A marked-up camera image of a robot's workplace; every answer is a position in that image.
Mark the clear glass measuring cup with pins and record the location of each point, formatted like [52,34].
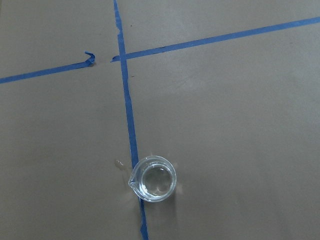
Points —
[153,179]

